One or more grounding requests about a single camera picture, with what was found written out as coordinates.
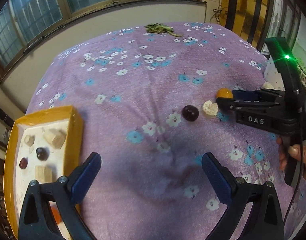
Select beige cork block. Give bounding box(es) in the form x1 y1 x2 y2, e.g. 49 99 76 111
202 100 219 118
43 128 66 150
34 165 53 183

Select small orange mandarin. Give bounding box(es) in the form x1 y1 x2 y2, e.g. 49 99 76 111
51 206 62 225

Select dark red jujube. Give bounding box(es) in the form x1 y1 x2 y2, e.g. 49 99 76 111
19 158 28 170

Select person right hand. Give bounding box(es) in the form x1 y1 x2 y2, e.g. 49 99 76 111
276 136 306 182

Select beige cork cylinder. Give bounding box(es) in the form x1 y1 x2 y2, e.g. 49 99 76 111
261 82 274 89

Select dark purple plum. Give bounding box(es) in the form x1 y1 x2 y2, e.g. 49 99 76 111
182 105 199 122

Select beige cork block in tray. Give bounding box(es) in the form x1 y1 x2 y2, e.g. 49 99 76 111
43 128 66 150
34 165 53 183

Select purple floral tablecloth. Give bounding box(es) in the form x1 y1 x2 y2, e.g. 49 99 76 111
27 22 306 239

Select yellow white tray box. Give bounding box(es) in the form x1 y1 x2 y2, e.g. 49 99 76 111
3 106 83 236

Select small cork piece in tray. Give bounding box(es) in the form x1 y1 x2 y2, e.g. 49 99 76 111
24 135 34 147

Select pile of green leaves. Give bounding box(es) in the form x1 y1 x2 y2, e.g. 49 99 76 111
144 23 182 37

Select window with metal grille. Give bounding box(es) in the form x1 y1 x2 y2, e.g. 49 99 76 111
0 0 202 81

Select hanging wall cables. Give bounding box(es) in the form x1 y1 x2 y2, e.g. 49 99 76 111
209 4 228 26

